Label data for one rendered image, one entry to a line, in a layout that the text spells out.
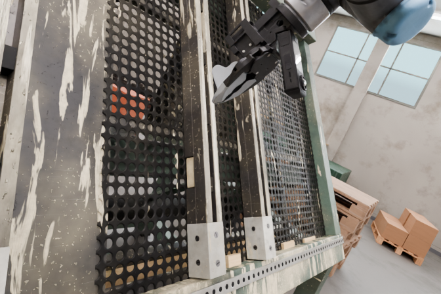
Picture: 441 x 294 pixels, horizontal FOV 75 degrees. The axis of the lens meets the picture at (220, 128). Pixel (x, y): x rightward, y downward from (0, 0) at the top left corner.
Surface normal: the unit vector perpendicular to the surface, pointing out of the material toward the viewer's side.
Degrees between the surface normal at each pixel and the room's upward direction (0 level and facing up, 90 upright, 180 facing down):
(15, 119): 54
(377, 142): 90
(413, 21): 117
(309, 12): 108
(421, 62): 90
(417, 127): 90
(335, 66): 90
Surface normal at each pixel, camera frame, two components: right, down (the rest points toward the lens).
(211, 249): 0.78, -0.22
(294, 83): -0.51, -0.12
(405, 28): 0.39, 0.74
